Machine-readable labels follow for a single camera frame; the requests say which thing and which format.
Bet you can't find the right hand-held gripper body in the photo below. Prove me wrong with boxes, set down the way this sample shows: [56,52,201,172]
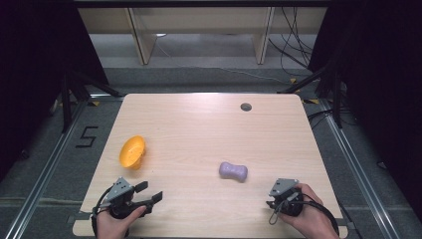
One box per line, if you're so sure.
[266,177,305,218]

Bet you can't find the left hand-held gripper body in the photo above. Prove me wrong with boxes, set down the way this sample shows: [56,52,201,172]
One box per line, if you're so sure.
[99,176,154,220]

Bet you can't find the person's left hand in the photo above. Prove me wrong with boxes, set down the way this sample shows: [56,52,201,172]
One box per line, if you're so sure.
[96,204,147,239]

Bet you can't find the person's right hand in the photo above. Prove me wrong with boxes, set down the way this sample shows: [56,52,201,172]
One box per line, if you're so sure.
[279,182,340,239]

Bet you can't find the orange plastic bowl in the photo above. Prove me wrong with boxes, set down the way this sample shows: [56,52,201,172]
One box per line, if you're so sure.
[118,134,147,170]

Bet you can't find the purple bone-shaped soap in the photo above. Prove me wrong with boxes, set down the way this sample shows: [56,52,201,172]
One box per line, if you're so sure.
[218,161,249,183]

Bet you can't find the black tripod stand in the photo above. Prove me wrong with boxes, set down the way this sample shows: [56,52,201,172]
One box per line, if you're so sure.
[278,49,347,129]
[58,68,121,134]

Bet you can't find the black curtain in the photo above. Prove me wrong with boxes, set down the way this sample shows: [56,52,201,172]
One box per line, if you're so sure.
[307,0,422,224]
[0,0,110,182]

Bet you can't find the light wooden background desk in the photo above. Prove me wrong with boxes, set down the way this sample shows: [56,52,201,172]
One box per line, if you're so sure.
[78,6,328,66]

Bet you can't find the grey cord loop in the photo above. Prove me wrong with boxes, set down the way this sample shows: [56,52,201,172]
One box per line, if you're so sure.
[268,198,291,226]

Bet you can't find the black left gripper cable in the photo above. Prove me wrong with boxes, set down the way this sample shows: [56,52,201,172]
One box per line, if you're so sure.
[91,185,114,239]

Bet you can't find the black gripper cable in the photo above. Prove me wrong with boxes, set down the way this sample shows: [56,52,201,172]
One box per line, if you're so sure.
[300,198,340,236]
[91,185,114,239]

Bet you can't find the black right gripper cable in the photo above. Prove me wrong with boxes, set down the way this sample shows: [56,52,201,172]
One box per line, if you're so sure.
[300,198,340,236]

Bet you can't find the aluminium floor rail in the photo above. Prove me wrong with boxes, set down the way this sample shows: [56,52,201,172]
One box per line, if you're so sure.
[3,95,124,239]
[316,99,399,239]

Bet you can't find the black hanging cable bundle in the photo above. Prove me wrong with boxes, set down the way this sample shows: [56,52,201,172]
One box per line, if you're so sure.
[268,7,316,78]

